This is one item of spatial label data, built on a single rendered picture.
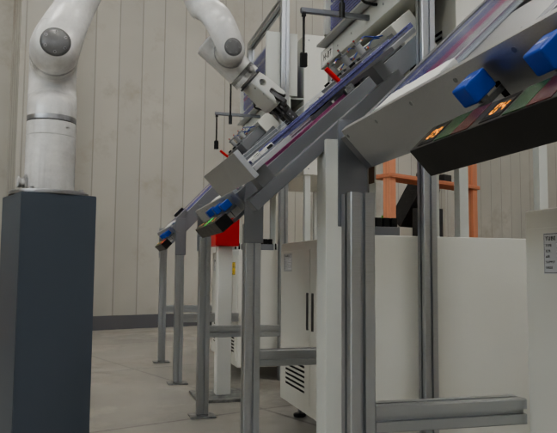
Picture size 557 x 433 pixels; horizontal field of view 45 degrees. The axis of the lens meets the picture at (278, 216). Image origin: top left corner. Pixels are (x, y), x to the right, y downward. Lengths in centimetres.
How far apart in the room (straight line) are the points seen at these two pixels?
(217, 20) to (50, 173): 58
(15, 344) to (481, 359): 124
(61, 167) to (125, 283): 439
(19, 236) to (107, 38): 477
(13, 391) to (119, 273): 442
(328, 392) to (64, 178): 82
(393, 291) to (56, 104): 100
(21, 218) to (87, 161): 436
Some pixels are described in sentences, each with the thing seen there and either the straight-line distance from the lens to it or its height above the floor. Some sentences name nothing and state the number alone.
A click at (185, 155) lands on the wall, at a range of 639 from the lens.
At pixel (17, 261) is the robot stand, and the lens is 165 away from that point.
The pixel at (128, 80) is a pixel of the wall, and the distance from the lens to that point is 628.
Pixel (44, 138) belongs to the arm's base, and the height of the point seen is 84.
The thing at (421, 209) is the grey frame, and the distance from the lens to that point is 188.
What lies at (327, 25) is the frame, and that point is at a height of 143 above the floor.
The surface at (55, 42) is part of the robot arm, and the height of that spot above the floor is 106.
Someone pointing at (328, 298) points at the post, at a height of 46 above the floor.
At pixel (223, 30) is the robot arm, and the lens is 181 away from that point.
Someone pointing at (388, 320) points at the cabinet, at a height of 39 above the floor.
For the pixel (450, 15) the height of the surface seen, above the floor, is 128.
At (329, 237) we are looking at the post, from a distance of 147.
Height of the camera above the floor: 52
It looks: 5 degrees up
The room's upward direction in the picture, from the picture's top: straight up
